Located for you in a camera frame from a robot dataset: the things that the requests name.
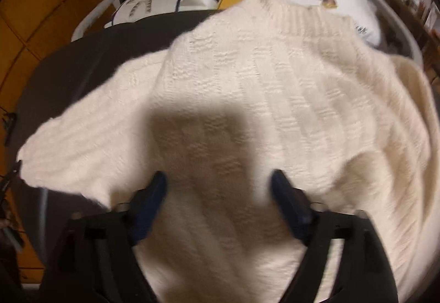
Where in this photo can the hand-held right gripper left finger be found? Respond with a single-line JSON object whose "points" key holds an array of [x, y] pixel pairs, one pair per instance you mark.
{"points": [[151, 201]]}

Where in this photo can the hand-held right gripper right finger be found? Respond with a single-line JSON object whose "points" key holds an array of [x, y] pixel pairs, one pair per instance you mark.
{"points": [[292, 208]]}

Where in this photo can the white knit sweater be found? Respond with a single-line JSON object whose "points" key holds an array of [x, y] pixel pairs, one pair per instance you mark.
{"points": [[275, 83]]}

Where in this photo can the dark leather round ottoman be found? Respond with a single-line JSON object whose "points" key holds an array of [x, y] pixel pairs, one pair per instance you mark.
{"points": [[86, 58]]}

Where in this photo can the white deer print pillow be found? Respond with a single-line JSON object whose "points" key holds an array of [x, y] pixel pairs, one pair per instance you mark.
{"points": [[357, 10]]}

